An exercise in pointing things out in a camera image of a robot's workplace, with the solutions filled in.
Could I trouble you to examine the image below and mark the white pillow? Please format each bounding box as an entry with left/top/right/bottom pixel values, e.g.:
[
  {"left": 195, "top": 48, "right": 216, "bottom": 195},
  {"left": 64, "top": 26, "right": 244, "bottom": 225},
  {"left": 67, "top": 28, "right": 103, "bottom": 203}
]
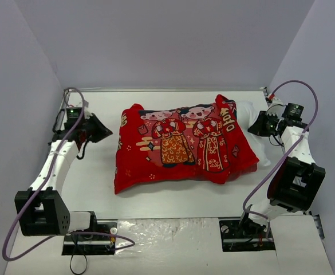
[{"left": 236, "top": 101, "right": 271, "bottom": 169}]

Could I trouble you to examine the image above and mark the red printed pillowcase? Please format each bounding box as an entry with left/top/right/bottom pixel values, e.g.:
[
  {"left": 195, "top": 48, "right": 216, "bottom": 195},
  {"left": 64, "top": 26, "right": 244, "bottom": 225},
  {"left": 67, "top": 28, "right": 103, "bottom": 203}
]
[{"left": 114, "top": 95, "right": 259, "bottom": 194}]

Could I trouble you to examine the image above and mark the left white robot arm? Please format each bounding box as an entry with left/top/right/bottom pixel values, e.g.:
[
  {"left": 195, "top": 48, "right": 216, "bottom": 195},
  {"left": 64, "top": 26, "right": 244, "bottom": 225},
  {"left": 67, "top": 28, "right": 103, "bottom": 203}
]
[{"left": 14, "top": 107, "right": 112, "bottom": 239}]

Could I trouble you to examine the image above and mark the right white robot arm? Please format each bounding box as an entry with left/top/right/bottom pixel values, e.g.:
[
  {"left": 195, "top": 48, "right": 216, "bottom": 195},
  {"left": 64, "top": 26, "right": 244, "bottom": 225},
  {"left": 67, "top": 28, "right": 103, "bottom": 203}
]
[{"left": 238, "top": 103, "right": 326, "bottom": 237}]

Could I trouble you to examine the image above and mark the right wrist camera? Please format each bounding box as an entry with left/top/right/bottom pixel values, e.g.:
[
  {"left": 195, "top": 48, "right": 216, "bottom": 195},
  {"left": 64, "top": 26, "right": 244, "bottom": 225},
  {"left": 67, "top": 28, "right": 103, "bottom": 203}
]
[{"left": 266, "top": 94, "right": 286, "bottom": 112}]

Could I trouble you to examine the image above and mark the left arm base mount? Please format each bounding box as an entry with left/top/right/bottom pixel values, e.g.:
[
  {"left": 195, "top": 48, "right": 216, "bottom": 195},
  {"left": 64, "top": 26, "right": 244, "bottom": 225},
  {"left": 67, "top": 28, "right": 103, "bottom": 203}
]
[{"left": 61, "top": 220, "right": 119, "bottom": 256}]

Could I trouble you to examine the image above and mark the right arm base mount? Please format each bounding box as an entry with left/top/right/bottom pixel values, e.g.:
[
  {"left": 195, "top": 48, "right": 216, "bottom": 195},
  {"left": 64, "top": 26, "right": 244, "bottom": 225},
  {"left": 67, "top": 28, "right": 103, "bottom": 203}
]
[{"left": 219, "top": 218, "right": 275, "bottom": 253}]

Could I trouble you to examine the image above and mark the thin black cable loop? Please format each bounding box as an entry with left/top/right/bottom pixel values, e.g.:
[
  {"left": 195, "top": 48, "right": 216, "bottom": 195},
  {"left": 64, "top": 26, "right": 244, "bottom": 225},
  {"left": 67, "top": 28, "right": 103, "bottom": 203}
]
[{"left": 70, "top": 243, "right": 88, "bottom": 274}]

